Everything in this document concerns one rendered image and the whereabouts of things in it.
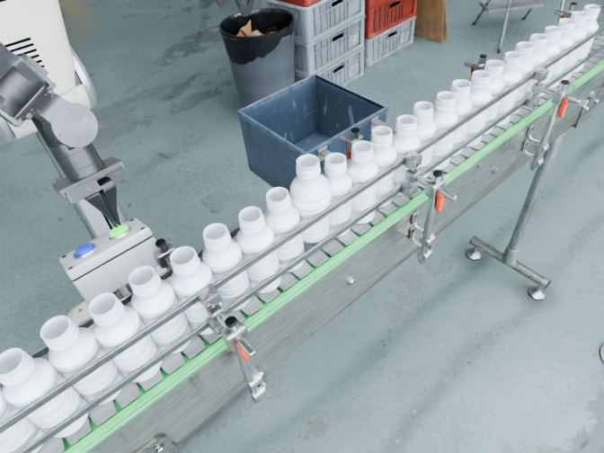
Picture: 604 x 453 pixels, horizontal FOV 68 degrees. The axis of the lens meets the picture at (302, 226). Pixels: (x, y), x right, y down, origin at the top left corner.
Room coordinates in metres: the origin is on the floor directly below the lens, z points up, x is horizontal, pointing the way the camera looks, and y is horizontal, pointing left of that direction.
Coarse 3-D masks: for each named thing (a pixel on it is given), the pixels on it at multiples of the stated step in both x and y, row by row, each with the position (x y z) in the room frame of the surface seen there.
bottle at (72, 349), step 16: (48, 320) 0.34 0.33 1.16; (64, 320) 0.34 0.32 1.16; (48, 336) 0.33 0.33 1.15; (64, 336) 0.32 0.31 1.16; (80, 336) 0.33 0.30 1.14; (64, 352) 0.31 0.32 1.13; (80, 352) 0.31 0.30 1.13; (96, 352) 0.32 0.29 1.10; (64, 368) 0.30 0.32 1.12; (80, 368) 0.30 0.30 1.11; (112, 368) 0.33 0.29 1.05; (80, 384) 0.30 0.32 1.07; (96, 384) 0.30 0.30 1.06; (112, 384) 0.31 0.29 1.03
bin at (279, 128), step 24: (288, 96) 1.30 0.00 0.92; (312, 96) 1.35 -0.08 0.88; (336, 96) 1.29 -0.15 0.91; (360, 96) 1.20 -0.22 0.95; (240, 120) 1.18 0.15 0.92; (264, 120) 1.24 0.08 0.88; (288, 120) 1.29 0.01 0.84; (312, 120) 1.35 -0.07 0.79; (336, 120) 1.29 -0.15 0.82; (360, 120) 1.06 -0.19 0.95; (384, 120) 1.12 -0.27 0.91; (264, 144) 1.09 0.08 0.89; (288, 144) 0.99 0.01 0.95; (312, 144) 1.29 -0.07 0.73; (336, 144) 1.00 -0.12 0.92; (264, 168) 1.11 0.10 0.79; (288, 168) 1.01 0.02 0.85
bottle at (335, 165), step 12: (336, 156) 0.63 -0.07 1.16; (324, 168) 0.61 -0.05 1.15; (336, 168) 0.60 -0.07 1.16; (336, 180) 0.59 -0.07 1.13; (348, 180) 0.60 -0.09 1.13; (336, 192) 0.58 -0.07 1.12; (348, 192) 0.59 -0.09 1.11; (348, 204) 0.59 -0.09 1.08; (336, 216) 0.58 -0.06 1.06; (348, 216) 0.59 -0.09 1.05; (336, 228) 0.58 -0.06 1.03
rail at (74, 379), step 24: (600, 24) 1.30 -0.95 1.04; (576, 48) 1.04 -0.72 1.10; (600, 48) 1.15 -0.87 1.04; (504, 96) 0.86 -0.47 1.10; (432, 144) 0.71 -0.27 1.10; (432, 168) 0.72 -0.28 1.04; (360, 192) 0.59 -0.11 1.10; (360, 216) 0.59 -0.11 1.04; (288, 240) 0.49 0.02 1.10; (288, 264) 0.49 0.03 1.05; (216, 288) 0.41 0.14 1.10; (144, 336) 0.34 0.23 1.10; (192, 336) 0.38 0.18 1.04; (96, 360) 0.31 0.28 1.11; (72, 384) 0.28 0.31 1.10; (120, 384) 0.31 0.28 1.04; (24, 408) 0.25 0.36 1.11; (0, 432) 0.23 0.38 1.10; (48, 432) 0.25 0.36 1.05
